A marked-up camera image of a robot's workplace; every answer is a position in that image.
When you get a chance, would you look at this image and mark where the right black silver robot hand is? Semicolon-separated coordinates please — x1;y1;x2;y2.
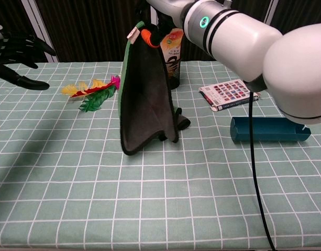
140;0;192;48

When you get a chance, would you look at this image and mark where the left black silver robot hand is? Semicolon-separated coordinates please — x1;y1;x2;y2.
0;25;57;91

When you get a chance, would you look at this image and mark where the patterned card box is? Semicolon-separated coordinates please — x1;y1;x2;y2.
198;78;260;112

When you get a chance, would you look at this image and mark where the orange drink plastic bottle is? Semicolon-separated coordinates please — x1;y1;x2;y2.
159;27;184;57

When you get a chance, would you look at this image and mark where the colourful feather shuttlecock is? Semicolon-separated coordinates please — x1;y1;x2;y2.
61;74;121;113

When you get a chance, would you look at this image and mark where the teal rectangular box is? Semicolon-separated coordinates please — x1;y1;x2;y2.
230;117;312;144

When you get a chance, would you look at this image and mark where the green white checkered tablecloth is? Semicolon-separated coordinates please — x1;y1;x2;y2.
0;60;321;249

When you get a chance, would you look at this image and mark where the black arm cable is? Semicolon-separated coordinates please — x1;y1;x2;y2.
248;90;278;251

